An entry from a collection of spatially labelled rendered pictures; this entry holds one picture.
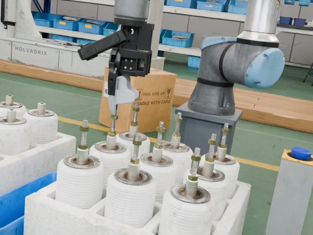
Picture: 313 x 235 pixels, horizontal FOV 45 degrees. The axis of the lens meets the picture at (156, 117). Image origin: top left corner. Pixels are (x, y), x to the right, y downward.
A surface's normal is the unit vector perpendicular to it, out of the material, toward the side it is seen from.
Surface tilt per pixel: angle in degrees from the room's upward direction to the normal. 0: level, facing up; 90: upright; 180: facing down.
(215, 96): 73
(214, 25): 90
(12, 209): 88
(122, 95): 91
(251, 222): 0
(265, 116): 90
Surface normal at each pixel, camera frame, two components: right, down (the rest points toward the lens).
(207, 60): -0.81, 0.04
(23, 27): -0.32, 0.18
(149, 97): 0.69, 0.26
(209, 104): -0.20, -0.10
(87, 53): -0.11, 0.21
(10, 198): 0.91, 0.18
